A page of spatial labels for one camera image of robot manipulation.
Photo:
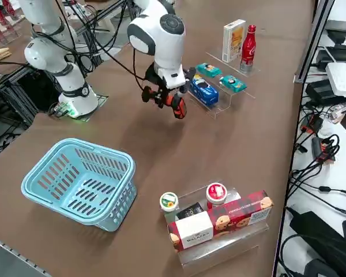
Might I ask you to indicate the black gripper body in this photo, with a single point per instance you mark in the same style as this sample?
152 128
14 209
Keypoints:
155 76

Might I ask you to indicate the orange black barcode scanner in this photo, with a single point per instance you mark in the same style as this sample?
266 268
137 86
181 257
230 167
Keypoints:
179 108

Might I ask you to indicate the white yellow Franzzi cookie box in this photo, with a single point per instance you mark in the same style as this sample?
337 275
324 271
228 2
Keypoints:
233 40

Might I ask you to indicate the red Coca-Cola bottle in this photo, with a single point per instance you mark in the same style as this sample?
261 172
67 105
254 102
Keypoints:
248 49

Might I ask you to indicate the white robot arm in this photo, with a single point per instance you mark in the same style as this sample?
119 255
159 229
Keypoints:
164 49

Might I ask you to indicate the light blue shopping basket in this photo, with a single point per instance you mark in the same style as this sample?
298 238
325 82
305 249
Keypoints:
75 213

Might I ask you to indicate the blue Oreo cookie box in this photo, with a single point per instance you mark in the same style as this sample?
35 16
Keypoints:
209 93

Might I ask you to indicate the teal snack packet yellow print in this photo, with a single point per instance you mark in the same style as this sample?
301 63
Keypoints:
209 70

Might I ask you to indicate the clear acrylic stepped shelf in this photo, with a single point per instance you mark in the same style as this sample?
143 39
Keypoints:
219 254
223 108

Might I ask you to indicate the teal snack packet red-dressed girl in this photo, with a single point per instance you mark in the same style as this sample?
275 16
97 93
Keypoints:
233 83

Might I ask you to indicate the white cup green lid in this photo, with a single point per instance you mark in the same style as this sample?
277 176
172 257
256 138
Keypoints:
169 202

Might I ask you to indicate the white cup red lid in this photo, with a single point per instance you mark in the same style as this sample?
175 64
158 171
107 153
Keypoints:
216 193

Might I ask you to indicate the small black box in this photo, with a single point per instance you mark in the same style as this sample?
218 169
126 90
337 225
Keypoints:
188 212

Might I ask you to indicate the red tartan Walkers cookie box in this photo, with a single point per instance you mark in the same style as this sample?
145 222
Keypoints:
233 213

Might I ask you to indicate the grey hub orange ports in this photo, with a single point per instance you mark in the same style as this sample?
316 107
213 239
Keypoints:
317 147
312 124

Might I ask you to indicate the stacked wooden boards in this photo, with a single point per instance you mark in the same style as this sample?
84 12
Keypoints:
1 54

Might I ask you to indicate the black power adapter box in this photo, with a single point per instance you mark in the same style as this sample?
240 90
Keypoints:
320 92

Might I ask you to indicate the white power strip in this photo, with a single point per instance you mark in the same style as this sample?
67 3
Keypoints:
341 78

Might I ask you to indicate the black flat box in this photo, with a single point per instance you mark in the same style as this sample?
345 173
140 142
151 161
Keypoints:
343 54

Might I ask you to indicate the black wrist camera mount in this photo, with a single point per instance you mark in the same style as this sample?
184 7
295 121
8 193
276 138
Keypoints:
190 75

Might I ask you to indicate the aluminium frame post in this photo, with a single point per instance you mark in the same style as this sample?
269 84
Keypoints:
312 43

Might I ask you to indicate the aluminium table rail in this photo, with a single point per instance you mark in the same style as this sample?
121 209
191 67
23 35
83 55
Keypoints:
17 254

